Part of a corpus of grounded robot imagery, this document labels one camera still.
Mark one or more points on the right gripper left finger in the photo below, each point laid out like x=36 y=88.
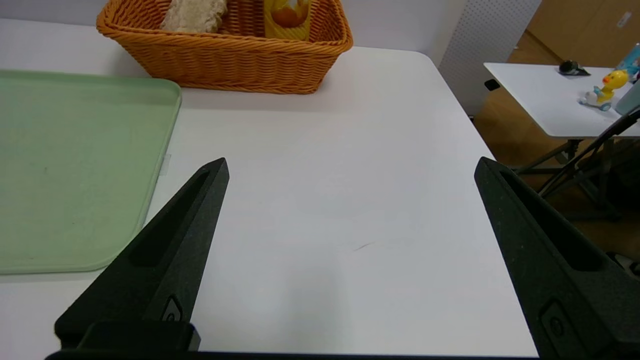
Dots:
x=160 y=280

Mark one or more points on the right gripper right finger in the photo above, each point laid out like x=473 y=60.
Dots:
x=560 y=290

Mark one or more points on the striped brown bread loaf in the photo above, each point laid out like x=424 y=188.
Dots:
x=192 y=17

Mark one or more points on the yellow hexagonal snack box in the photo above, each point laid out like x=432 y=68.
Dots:
x=287 y=20

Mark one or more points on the orange wicker basket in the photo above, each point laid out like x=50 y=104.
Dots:
x=225 y=65

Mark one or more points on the black equipment stand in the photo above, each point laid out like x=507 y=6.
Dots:
x=622 y=180

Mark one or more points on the light green plastic tray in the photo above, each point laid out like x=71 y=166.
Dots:
x=65 y=175

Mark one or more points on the white side table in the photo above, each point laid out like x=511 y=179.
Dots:
x=550 y=110

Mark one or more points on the grey-blue cup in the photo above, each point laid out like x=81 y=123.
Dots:
x=631 y=100

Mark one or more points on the yellow duck toy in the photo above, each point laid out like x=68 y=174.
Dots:
x=607 y=87

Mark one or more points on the small black table object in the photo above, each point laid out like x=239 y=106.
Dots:
x=571 y=67

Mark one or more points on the clear plastic water bottle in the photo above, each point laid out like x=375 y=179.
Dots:
x=632 y=57

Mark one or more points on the light wooden cabinet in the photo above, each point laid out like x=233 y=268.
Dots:
x=575 y=25

